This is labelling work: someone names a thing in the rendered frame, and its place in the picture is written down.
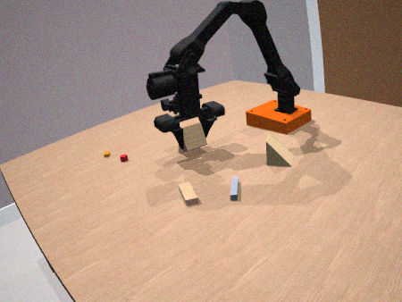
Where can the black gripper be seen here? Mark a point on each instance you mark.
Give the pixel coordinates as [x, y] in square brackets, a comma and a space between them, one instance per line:
[188, 108]

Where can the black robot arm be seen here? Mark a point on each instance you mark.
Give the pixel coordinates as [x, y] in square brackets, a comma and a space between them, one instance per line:
[187, 53]

